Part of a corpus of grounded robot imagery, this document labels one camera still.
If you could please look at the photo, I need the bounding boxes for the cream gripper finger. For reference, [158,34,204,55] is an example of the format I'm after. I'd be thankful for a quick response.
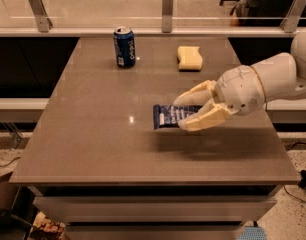
[178,99,233,131]
[173,80,216,106]

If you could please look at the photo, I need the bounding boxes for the blue pepsi soda can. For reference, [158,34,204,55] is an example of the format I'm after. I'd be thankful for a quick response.
[113,26,136,68]

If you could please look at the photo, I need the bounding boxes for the metal glass bracket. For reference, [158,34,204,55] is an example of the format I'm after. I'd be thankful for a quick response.
[280,0,306,33]
[28,0,53,33]
[162,0,174,33]

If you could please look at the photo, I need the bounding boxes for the seated person in background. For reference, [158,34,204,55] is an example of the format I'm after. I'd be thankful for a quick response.
[231,0,293,26]

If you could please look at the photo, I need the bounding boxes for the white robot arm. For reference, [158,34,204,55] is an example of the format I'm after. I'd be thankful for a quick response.
[173,28,306,131]

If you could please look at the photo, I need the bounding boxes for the brown snack pile on floor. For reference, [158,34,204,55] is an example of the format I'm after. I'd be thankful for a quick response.
[28,212,65,240]

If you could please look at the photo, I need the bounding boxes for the white rounded gripper body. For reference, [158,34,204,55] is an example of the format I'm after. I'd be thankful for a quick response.
[214,65,265,115]

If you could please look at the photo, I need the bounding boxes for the yellow sponge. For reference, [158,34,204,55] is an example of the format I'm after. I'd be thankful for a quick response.
[177,46,203,71]

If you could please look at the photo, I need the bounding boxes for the blue rxbar blueberry wrapper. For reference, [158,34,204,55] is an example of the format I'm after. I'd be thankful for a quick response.
[153,104,200,130]

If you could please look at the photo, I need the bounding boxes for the left metal glass bracket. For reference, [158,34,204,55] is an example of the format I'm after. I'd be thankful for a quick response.
[28,0,53,33]

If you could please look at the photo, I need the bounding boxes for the right metal glass bracket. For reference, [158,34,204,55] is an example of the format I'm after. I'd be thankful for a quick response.
[280,0,306,33]

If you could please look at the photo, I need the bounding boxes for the middle metal glass bracket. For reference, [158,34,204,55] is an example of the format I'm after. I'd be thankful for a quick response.
[162,0,174,33]

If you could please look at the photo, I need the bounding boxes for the glass barrier panel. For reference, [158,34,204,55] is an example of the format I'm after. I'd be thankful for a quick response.
[0,0,306,30]

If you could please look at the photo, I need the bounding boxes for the blue perforated mat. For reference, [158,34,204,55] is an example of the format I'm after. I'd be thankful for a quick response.
[236,227,267,240]

